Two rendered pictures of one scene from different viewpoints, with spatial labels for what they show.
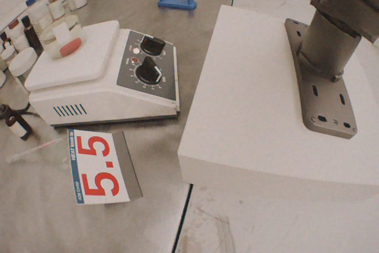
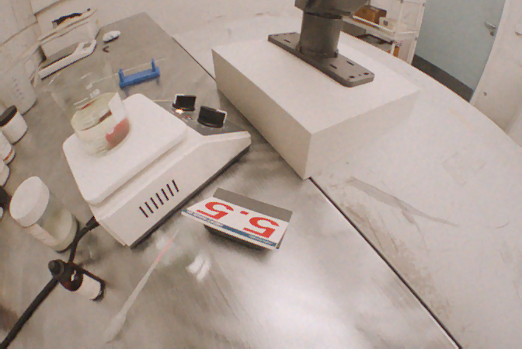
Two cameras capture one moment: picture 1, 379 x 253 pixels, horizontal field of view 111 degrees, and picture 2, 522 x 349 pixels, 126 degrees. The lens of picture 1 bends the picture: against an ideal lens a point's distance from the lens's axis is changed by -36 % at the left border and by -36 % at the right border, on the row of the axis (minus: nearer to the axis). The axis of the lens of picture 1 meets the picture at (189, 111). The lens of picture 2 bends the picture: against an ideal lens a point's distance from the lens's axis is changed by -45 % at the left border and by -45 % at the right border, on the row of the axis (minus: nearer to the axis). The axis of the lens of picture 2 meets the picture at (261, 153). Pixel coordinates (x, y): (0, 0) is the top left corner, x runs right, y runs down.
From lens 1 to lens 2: 0.17 m
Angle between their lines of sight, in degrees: 30
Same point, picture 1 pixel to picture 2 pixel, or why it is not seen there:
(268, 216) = (369, 158)
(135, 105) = (222, 149)
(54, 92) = (138, 182)
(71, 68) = (148, 142)
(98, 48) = (155, 116)
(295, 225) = (388, 152)
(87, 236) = (294, 289)
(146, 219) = (313, 223)
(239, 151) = (335, 113)
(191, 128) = (301, 118)
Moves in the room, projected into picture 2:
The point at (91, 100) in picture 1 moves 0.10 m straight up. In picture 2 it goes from (184, 167) to (154, 76)
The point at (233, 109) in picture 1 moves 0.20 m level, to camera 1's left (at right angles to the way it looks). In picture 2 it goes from (305, 98) to (152, 210)
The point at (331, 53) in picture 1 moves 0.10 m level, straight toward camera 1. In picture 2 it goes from (329, 38) to (350, 67)
